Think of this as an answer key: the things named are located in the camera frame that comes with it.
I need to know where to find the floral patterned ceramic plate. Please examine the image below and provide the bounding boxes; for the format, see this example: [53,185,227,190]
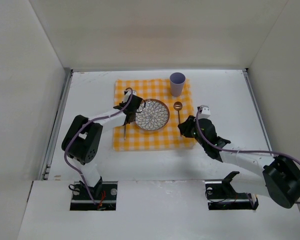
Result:
[134,98,170,132]

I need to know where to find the copper spoon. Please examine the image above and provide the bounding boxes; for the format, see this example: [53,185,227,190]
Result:
[173,101,183,124]

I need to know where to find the yellow white checkered cloth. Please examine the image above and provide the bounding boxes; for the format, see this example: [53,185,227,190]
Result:
[113,78,196,152]

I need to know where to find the lilac plastic cup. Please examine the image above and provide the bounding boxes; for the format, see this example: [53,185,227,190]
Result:
[169,72,186,97]

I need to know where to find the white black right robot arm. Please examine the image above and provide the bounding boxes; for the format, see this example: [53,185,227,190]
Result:
[177,115,300,209]

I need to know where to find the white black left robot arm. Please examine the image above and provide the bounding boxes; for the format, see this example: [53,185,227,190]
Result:
[61,88,146,200]

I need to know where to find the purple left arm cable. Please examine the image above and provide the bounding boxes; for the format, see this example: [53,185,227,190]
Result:
[64,87,134,205]

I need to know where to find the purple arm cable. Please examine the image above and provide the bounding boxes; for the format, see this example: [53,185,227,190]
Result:
[196,106,300,204]
[64,87,134,205]

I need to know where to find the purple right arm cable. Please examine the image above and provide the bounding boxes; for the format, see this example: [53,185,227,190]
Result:
[196,106,300,204]

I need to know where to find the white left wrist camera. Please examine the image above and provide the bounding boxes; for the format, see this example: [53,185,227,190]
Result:
[122,89,137,103]

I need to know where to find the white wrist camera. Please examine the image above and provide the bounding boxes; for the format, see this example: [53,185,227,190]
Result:
[197,105,211,119]
[122,89,137,103]

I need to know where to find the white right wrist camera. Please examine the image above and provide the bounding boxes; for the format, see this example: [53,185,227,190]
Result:
[197,105,211,119]

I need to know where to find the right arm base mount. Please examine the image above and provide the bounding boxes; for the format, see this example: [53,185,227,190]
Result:
[204,171,259,211]

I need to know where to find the right aluminium table rail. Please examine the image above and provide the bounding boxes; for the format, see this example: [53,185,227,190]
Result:
[242,68,272,150]

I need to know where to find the aluminium table rail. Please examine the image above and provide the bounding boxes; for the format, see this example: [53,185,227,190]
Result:
[242,68,272,150]
[37,67,73,181]

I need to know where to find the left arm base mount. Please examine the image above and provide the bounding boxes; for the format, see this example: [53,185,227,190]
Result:
[68,181,118,211]

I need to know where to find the left aluminium table rail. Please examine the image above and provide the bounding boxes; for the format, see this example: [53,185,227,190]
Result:
[37,67,73,181]

